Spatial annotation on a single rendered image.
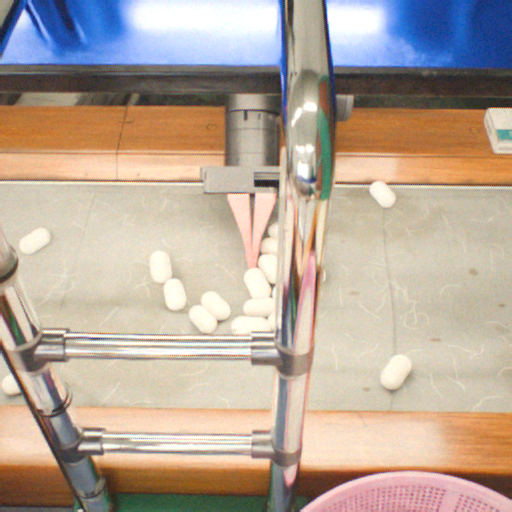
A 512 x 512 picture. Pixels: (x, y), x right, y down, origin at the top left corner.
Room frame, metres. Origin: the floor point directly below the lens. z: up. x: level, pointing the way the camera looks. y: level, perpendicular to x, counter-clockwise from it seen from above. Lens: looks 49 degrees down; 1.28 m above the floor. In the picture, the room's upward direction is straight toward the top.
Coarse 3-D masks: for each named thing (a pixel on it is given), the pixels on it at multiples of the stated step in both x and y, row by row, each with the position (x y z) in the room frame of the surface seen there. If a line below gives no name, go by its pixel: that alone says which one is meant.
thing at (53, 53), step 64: (64, 0) 0.36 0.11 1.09; (128, 0) 0.36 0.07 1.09; (192, 0) 0.36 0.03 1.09; (256, 0) 0.35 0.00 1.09; (384, 0) 0.35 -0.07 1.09; (448, 0) 0.35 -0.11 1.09; (0, 64) 0.34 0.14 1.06; (64, 64) 0.34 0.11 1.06; (128, 64) 0.34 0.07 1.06; (192, 64) 0.34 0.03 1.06; (256, 64) 0.34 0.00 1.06; (384, 64) 0.34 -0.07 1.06; (448, 64) 0.34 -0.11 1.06
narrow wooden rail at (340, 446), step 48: (0, 432) 0.26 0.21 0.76; (192, 432) 0.26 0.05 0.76; (240, 432) 0.26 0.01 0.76; (336, 432) 0.26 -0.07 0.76; (384, 432) 0.26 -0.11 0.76; (432, 432) 0.26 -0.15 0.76; (480, 432) 0.26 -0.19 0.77; (0, 480) 0.23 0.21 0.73; (48, 480) 0.23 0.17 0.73; (144, 480) 0.23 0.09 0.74; (192, 480) 0.23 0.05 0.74; (240, 480) 0.23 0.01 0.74; (336, 480) 0.23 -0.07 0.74; (480, 480) 0.22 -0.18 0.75
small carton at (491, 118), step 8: (488, 112) 0.66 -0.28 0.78; (496, 112) 0.66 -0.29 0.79; (504, 112) 0.66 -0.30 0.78; (488, 120) 0.65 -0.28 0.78; (496, 120) 0.64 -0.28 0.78; (504, 120) 0.64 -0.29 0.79; (488, 128) 0.65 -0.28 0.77; (496, 128) 0.63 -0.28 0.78; (504, 128) 0.63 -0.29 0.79; (488, 136) 0.64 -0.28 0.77; (496, 136) 0.62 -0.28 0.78; (504, 136) 0.61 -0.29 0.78; (496, 144) 0.61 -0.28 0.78; (504, 144) 0.61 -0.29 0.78; (496, 152) 0.61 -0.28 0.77; (504, 152) 0.61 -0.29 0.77
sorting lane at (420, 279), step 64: (0, 192) 0.57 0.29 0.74; (64, 192) 0.57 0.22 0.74; (128, 192) 0.57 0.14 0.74; (192, 192) 0.57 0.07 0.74; (448, 192) 0.57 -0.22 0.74; (64, 256) 0.47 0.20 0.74; (128, 256) 0.47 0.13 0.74; (192, 256) 0.47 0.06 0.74; (384, 256) 0.47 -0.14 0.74; (448, 256) 0.47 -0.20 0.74; (64, 320) 0.39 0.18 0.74; (128, 320) 0.39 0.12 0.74; (320, 320) 0.39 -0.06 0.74; (384, 320) 0.39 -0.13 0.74; (448, 320) 0.39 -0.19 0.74; (0, 384) 0.32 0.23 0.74; (128, 384) 0.32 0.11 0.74; (192, 384) 0.32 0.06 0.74; (256, 384) 0.32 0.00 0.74; (320, 384) 0.32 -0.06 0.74; (448, 384) 0.32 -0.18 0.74
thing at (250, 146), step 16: (240, 112) 0.54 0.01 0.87; (240, 128) 0.53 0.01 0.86; (256, 128) 0.53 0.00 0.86; (272, 128) 0.54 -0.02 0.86; (240, 144) 0.52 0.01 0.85; (256, 144) 0.52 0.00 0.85; (272, 144) 0.53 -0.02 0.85; (240, 160) 0.51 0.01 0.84; (256, 160) 0.51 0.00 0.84; (272, 160) 0.51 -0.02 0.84; (256, 176) 0.50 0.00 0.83; (272, 176) 0.50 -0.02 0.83
